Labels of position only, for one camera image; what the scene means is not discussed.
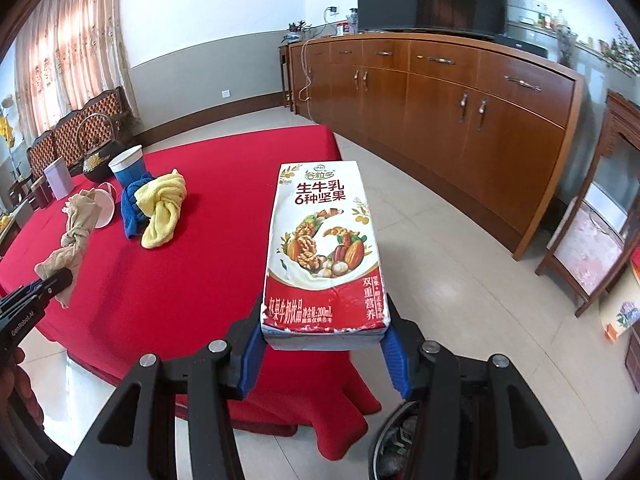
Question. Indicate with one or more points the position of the beige embroidered curtain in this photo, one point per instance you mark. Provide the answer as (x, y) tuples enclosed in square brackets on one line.
[(65, 45)]

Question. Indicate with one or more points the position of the wooden television cabinet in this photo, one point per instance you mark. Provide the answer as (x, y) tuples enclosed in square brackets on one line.
[(450, 125)]

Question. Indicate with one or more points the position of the blue cup with white inside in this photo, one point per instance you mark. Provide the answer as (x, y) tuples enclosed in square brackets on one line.
[(106, 207)]

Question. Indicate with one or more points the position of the white tin box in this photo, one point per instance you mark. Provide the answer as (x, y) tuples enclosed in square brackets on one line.
[(56, 180)]

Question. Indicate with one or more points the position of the white wall outlet strip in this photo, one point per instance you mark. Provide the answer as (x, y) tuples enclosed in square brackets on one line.
[(517, 2)]

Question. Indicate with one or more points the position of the red tablecloth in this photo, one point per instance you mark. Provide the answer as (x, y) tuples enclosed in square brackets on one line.
[(190, 285)]

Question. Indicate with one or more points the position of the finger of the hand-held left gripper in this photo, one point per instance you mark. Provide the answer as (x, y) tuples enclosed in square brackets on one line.
[(57, 276), (30, 301)]

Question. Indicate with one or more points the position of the blue paper cup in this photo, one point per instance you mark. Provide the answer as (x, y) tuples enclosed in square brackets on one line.
[(129, 172)]

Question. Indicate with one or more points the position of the cluster of small bottles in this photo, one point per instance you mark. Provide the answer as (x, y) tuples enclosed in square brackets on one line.
[(550, 20)]

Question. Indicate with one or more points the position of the black set-top box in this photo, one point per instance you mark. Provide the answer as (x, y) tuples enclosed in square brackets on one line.
[(520, 44)]

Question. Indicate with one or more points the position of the potted plant in white pot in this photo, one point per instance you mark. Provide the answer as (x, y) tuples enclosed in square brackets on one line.
[(620, 57)]

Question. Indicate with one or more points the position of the yellow flowers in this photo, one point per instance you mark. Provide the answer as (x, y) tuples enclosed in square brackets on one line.
[(6, 127)]

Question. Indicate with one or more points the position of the red white milk carton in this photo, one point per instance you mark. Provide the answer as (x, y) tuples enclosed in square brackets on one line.
[(320, 240)]

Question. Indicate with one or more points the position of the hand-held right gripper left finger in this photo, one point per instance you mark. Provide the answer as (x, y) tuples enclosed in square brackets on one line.
[(252, 365)]

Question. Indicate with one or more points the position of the person's left hand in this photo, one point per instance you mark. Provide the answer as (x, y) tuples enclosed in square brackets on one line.
[(17, 380)]

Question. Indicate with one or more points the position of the beige knotted cloth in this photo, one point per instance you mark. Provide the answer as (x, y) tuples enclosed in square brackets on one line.
[(75, 230)]

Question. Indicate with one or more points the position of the small dark wooden table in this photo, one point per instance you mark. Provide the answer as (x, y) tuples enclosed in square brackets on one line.
[(284, 75)]

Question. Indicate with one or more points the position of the black iron teapot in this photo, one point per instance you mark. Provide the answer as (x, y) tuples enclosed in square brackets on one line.
[(100, 167)]

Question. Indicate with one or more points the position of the black plastic bucket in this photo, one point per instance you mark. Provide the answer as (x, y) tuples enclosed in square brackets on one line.
[(376, 447)]

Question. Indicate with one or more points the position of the glass vase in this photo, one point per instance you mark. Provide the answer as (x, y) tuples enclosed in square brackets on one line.
[(566, 47)]

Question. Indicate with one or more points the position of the blue cloth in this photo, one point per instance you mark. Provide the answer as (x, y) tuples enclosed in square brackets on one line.
[(131, 210)]

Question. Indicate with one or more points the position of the clear bottle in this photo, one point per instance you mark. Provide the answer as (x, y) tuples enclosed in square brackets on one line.
[(353, 22)]

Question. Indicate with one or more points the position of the pink floral gift bag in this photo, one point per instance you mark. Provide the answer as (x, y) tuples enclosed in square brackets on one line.
[(585, 250)]

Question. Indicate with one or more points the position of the white floral trash bin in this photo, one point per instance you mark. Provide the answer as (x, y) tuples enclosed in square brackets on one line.
[(625, 315)]

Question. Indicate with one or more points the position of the wooden bench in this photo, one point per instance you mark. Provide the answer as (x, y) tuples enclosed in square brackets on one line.
[(90, 125)]

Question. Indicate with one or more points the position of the small potted plant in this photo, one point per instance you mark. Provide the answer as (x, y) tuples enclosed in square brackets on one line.
[(295, 37)]

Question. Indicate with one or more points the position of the carved wooden stand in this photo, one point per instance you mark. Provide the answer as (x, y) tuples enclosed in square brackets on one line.
[(620, 125)]

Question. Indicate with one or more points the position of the yellow cloth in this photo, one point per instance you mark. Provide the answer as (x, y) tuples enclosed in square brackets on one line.
[(160, 210)]

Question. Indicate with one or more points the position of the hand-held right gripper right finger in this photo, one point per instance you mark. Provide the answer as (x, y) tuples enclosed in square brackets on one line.
[(397, 365)]

